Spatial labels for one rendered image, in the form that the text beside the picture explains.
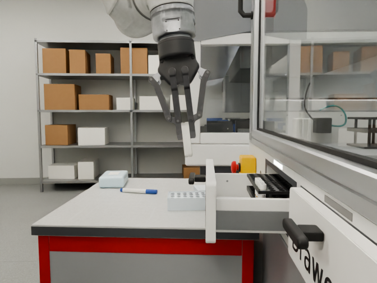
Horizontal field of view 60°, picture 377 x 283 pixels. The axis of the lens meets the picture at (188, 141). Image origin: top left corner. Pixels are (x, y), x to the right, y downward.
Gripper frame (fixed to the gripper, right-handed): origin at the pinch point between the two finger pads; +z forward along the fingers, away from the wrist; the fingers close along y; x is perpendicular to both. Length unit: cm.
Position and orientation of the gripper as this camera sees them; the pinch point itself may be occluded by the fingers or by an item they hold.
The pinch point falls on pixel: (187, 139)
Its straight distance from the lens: 66.8
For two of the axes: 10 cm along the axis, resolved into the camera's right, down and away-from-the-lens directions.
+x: 0.3, -0.2, 10.0
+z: 1.2, 9.9, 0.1
